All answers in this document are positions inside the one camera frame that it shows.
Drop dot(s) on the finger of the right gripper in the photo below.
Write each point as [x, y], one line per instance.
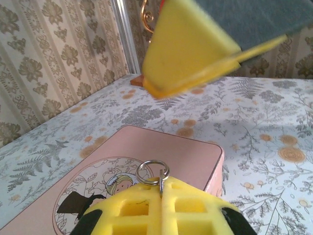
[256, 17]
[183, 49]

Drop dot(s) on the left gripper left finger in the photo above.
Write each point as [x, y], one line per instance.
[132, 220]

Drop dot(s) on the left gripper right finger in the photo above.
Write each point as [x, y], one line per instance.
[190, 220]

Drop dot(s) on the silver key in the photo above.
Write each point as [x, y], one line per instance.
[161, 188]

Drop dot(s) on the pink illustrated box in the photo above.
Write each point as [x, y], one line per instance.
[171, 151]

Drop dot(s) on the red plastic wine glass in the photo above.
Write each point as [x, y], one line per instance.
[162, 2]

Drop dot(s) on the floral table cover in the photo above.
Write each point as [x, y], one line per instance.
[269, 122]

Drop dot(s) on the aluminium frame post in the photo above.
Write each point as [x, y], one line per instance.
[126, 36]

